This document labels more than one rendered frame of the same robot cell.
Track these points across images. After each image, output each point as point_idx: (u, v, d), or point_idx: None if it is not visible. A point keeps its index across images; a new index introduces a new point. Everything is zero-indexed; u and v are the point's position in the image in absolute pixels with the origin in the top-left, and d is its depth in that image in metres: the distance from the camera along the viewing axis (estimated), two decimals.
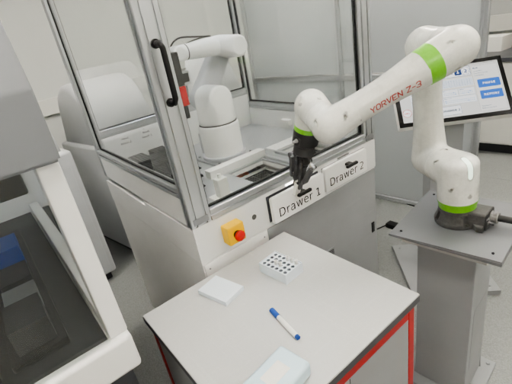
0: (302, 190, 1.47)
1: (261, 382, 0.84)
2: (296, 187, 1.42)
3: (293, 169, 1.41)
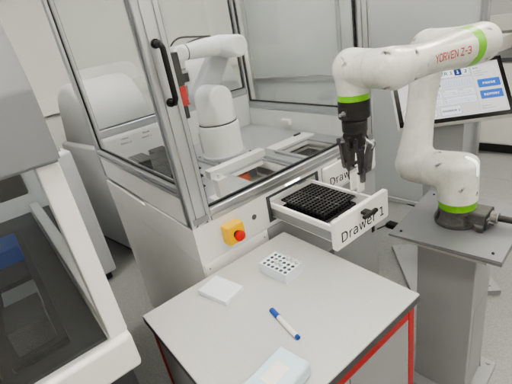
0: (367, 210, 1.24)
1: (261, 382, 0.84)
2: (359, 180, 1.16)
3: (346, 158, 1.18)
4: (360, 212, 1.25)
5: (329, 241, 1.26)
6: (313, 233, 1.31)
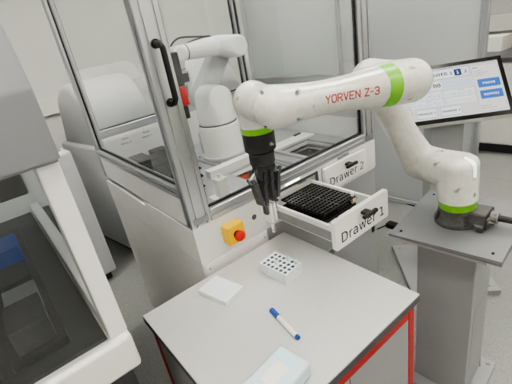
0: (367, 210, 1.24)
1: (261, 382, 0.84)
2: (264, 209, 1.16)
3: (274, 187, 1.15)
4: (360, 212, 1.25)
5: (329, 241, 1.26)
6: (313, 233, 1.31)
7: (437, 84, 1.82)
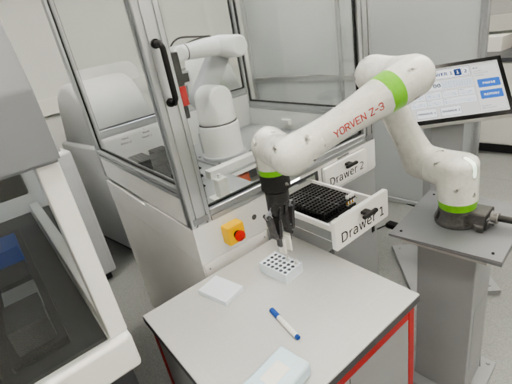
0: (367, 210, 1.24)
1: (261, 382, 0.84)
2: (278, 242, 1.23)
3: (289, 220, 1.23)
4: (360, 212, 1.25)
5: (329, 241, 1.26)
6: (313, 233, 1.31)
7: (437, 84, 1.82)
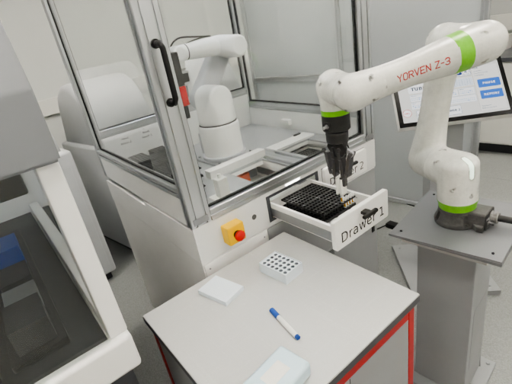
0: (367, 210, 1.24)
1: (261, 382, 0.84)
2: (341, 184, 1.31)
3: (331, 165, 1.32)
4: (360, 212, 1.25)
5: (329, 241, 1.26)
6: (313, 233, 1.31)
7: None
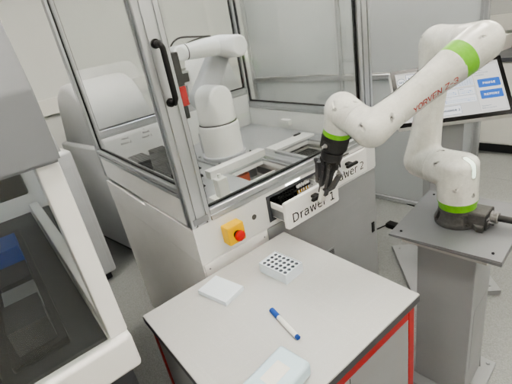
0: (316, 194, 1.42)
1: (261, 382, 0.84)
2: (322, 193, 1.37)
3: (319, 175, 1.36)
4: (310, 196, 1.42)
5: (283, 221, 1.43)
6: None
7: None
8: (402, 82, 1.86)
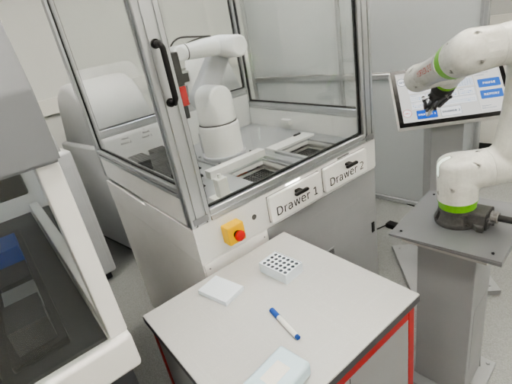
0: (299, 189, 1.48)
1: (261, 382, 0.84)
2: None
3: (440, 101, 1.69)
4: (293, 190, 1.49)
5: None
6: None
7: None
8: (402, 82, 1.86)
